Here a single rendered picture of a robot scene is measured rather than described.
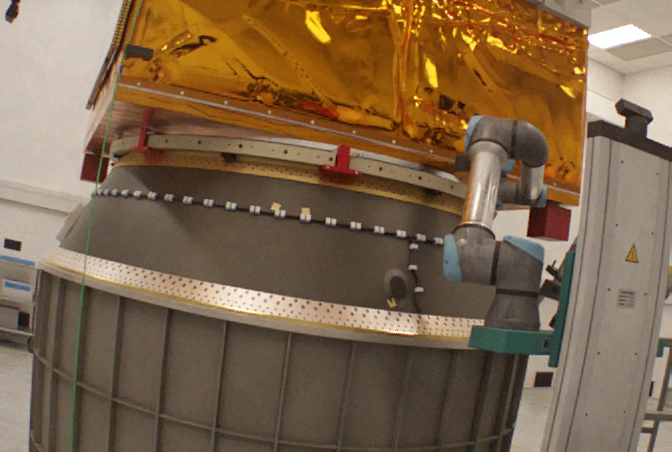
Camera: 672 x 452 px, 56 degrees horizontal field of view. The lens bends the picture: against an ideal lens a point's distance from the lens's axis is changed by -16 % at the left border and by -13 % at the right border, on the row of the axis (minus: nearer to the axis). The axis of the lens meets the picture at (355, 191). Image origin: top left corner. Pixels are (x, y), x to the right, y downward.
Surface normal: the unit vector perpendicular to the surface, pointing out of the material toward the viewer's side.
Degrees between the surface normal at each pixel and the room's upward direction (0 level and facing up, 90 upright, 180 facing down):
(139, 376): 90
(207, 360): 90
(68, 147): 90
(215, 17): 86
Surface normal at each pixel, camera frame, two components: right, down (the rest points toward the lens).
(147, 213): -0.32, -0.62
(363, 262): 0.36, -0.52
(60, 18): 0.45, -0.04
